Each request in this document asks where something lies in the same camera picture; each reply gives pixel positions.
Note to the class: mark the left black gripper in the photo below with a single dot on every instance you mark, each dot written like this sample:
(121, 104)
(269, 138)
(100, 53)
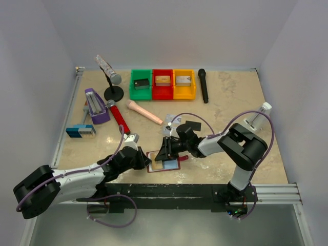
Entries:
(141, 159)

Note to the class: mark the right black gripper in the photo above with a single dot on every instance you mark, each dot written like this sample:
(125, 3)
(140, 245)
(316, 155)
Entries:
(167, 147)

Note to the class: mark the red leather card holder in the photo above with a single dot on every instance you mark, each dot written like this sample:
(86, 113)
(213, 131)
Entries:
(169, 165)

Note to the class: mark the silver VIP card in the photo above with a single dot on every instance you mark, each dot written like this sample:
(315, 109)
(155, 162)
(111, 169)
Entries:
(174, 134)
(176, 119)

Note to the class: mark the gold credit card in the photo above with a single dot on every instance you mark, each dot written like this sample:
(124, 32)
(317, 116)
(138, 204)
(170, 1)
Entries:
(155, 165)

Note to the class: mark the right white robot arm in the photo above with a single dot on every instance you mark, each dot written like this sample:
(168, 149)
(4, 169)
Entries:
(243, 147)

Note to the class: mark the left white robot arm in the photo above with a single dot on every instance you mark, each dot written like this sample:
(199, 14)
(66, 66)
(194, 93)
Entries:
(46, 187)

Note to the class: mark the black card in green bin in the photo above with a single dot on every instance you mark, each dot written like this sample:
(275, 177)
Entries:
(141, 84)

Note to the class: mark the tan card in red bin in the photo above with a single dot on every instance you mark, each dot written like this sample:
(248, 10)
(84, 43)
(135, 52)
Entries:
(162, 80)

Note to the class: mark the silver card in yellow bin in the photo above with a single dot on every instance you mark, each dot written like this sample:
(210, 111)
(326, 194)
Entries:
(183, 81)

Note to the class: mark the red microphone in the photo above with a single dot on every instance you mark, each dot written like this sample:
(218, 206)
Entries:
(111, 105)

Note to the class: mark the pink microphone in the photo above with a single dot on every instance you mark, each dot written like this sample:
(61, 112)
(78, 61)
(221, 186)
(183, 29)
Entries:
(132, 105)

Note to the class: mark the green plastic bin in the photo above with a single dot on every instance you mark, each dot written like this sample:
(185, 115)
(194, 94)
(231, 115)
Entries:
(145, 94)

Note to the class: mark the purple metronome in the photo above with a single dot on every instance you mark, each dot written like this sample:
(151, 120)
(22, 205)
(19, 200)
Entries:
(98, 110)

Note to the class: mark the red plastic bin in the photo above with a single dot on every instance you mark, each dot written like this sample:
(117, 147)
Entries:
(160, 92)

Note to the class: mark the blue grey block tool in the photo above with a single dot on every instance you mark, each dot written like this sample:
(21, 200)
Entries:
(81, 131)

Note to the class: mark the yellow plastic bin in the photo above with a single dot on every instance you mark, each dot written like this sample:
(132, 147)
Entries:
(184, 93)

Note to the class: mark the black microphone stand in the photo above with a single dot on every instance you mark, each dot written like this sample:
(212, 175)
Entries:
(114, 92)

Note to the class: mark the grey orange small tool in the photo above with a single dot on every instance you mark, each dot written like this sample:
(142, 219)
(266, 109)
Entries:
(86, 112)

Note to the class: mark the glitter microphone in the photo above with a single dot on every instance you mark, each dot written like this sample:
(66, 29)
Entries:
(108, 70)

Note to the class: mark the black microphone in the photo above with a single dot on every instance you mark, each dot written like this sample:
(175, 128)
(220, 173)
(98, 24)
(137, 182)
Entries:
(203, 84)

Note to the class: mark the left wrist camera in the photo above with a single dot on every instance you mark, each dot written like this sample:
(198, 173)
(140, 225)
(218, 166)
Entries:
(132, 141)

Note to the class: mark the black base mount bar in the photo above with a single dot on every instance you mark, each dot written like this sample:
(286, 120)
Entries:
(213, 197)

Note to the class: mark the aluminium frame rail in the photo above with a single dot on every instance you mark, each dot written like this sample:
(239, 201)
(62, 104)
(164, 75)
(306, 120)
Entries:
(30, 224)

